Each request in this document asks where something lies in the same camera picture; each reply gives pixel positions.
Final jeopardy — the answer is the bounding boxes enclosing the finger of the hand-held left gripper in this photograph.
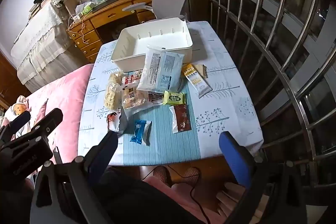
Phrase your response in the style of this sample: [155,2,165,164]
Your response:
[0,110,31,141]
[28,108,64,141]

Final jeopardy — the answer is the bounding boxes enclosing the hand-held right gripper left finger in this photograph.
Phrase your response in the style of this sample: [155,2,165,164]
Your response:
[30,131,119,224]

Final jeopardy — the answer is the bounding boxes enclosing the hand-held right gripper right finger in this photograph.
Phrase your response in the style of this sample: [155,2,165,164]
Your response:
[219,131,319,224]

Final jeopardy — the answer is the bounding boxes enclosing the red white silver snack packet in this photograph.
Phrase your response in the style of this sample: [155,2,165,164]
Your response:
[106,108,128,137]

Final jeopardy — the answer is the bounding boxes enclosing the clear bread snack packet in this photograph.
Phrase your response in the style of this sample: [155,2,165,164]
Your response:
[121,86,153,109]

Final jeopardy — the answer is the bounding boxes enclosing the yellow puffed snack bag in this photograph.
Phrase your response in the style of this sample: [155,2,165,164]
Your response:
[104,70,124,110]

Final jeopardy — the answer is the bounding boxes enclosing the dark brown snack packet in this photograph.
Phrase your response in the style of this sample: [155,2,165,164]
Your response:
[148,91,166,105]

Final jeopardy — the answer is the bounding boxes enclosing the red label clear snack packet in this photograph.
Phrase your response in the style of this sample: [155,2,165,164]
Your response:
[121,70,143,90]

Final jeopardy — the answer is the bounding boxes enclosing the small green snack packet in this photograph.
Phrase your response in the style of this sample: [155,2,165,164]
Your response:
[163,91,186,106]

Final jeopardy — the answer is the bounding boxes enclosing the orange white oat bar packet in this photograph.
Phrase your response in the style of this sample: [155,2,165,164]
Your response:
[182,63,212,98]

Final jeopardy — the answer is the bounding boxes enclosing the clear packet with green sweet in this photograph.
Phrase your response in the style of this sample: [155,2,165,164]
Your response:
[136,44,185,92]

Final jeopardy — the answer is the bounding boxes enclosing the white plastic storage box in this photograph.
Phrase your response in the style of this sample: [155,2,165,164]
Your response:
[110,18,193,73]

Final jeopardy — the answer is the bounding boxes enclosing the plush toy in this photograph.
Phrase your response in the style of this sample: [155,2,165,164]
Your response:
[5,97,29,119]

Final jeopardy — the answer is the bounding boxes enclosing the pink blanket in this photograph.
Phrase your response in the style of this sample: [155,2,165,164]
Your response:
[0,64,95,182]

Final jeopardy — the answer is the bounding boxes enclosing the blue snack packet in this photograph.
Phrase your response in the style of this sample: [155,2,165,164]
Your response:
[130,120,153,146]

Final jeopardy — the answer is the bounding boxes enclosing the person's bare foot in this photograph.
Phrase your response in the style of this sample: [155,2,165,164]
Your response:
[216,182,252,218]

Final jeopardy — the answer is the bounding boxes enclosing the dark mesh slipper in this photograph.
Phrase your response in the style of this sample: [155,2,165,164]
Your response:
[154,166,201,188]

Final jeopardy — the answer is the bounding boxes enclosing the dark cloth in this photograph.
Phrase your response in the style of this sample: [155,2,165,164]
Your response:
[100,166,200,224]

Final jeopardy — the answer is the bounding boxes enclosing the dark red snack packet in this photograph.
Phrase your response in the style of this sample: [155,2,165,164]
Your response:
[169,104,192,133]

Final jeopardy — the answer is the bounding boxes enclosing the white lace cloth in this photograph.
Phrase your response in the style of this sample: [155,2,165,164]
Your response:
[10,2,76,90]

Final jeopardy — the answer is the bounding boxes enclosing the brown paper packet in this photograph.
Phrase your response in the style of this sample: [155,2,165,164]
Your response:
[196,64,208,79]

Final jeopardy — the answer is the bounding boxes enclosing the wooden desk with drawers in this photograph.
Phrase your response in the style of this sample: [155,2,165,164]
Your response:
[67,0,158,63]

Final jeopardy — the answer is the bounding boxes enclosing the black keyboard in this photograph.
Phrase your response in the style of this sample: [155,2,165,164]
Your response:
[91,0,120,11]

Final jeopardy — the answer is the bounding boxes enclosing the metal window grille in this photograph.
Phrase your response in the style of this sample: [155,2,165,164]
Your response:
[202,0,336,188]

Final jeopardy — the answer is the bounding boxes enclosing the black cable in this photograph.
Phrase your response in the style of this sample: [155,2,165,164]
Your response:
[142,164,210,224]

